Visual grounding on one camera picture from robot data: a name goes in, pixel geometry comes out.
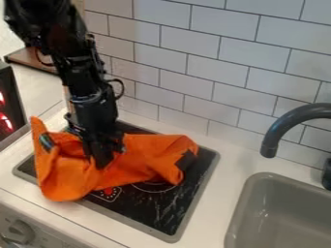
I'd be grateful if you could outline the toy sink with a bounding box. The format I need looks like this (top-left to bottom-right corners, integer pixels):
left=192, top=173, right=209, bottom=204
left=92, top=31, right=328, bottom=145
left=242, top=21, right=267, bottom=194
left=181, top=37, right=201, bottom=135
left=222, top=171, right=331, bottom=248

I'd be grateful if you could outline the orange cloth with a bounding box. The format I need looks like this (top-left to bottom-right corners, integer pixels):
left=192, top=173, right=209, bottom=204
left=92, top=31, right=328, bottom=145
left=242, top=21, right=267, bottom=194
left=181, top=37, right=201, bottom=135
left=28, top=115, right=201, bottom=203

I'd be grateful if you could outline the tap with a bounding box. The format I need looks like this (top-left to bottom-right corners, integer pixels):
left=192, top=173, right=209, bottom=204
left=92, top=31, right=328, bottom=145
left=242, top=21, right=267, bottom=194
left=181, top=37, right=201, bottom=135
left=258, top=102, right=331, bottom=192

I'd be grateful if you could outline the toy microwave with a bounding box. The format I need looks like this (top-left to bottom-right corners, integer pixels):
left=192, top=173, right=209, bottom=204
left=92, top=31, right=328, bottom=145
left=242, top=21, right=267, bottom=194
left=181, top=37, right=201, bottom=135
left=0, top=60, right=33, bottom=153

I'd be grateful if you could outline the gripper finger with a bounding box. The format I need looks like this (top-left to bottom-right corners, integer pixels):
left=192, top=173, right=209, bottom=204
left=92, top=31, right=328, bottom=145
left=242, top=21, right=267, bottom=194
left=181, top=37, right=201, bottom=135
left=81, top=140, right=96, bottom=161
left=91, top=143, right=117, bottom=171

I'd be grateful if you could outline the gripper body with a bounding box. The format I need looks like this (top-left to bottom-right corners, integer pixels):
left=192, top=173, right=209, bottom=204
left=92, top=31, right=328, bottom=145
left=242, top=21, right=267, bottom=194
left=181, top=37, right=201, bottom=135
left=63, top=86, right=127, bottom=155

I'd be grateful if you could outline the toy stove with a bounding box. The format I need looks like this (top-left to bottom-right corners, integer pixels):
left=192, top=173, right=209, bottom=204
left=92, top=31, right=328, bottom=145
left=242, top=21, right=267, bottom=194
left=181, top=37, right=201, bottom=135
left=12, top=120, right=222, bottom=244

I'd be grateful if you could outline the brown wooden board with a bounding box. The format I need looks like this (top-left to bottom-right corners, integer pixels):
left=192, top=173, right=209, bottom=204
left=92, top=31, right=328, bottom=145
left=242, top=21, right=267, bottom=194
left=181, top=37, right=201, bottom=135
left=2, top=46, right=60, bottom=77

